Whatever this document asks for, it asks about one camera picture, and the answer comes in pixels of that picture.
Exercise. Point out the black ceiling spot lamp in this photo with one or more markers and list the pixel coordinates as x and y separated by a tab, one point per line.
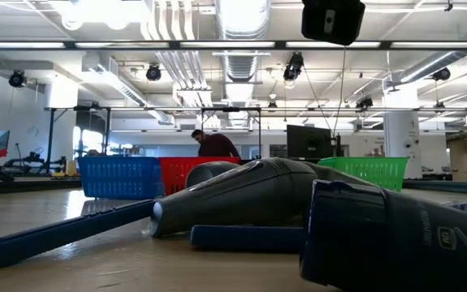
364	102
153	72
17	78
296	60
442	74
289	74

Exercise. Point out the black background station frame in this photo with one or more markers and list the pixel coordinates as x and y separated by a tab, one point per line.
51	138

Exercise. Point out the silver ventilation duct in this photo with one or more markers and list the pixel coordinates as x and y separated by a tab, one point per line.
239	67

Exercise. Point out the black background robot arm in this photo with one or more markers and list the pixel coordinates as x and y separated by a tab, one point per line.
35	158

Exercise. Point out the overhead beam with light strips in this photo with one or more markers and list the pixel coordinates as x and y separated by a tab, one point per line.
69	45

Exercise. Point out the red plastic basket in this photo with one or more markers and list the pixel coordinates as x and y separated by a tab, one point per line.
172	174

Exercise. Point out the black monitor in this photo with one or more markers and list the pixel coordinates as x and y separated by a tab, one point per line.
308	142

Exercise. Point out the black aluminium table frame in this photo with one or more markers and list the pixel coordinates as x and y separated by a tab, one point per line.
35	185

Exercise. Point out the green plastic basket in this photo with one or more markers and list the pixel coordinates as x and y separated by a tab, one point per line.
371	172

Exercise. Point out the blue plastic basket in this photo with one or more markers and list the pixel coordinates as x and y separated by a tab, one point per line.
120	176

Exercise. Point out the dark blue foreground vacuum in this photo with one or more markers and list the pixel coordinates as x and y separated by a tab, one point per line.
379	243

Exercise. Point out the person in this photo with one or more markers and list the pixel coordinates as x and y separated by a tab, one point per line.
217	148

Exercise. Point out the grey tapered travel bottle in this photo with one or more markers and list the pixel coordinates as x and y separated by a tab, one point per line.
237	194

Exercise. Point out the white building column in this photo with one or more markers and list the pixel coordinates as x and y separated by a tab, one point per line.
401	134

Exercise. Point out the yellow background container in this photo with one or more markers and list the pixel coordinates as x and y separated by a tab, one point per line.
71	168

